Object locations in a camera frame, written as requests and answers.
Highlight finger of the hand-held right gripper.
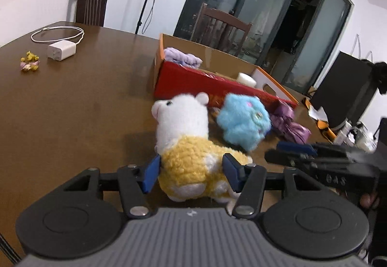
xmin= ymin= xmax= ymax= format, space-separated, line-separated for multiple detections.
xmin=276 ymin=141 xmax=319 ymax=156
xmin=264 ymin=148 xmax=304 ymax=169

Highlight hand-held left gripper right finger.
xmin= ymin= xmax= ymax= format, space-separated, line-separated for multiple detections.
xmin=222 ymin=153 xmax=325 ymax=220

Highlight person's right hand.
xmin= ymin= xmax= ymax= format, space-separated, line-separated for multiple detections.
xmin=359 ymin=191 xmax=380 ymax=210

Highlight purple fluffy headband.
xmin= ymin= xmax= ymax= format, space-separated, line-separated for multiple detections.
xmin=163 ymin=47 xmax=203 ymax=69

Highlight blue fluffy plush toy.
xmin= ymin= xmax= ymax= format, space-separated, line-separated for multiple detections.
xmin=216 ymin=93 xmax=272 ymax=153

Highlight mauve satin bow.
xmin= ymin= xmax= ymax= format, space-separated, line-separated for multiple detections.
xmin=269 ymin=102 xmax=312 ymax=144

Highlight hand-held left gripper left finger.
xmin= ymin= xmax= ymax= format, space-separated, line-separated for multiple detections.
xmin=62 ymin=154 xmax=162 ymax=220

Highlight white charger block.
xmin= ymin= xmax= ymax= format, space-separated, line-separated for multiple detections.
xmin=47 ymin=40 xmax=77 ymax=61

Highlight white charger cable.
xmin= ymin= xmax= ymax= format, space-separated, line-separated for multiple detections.
xmin=30 ymin=26 xmax=85 ymax=46

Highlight black paper bag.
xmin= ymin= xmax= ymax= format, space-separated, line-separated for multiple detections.
xmin=310 ymin=50 xmax=380 ymax=131

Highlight orange white wrapper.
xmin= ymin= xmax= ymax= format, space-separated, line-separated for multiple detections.
xmin=302 ymin=97 xmax=338 ymax=137

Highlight white round sponge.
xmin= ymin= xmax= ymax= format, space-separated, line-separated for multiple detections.
xmin=236 ymin=72 xmax=257 ymax=88

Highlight black fluffy cloth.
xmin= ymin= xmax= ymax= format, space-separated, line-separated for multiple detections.
xmin=371 ymin=61 xmax=387 ymax=96

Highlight red orange cardboard box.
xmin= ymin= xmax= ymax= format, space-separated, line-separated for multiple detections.
xmin=153 ymin=32 xmax=299 ymax=109

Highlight yellow white plush toy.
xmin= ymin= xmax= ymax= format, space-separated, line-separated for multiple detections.
xmin=151 ymin=92 xmax=253 ymax=216

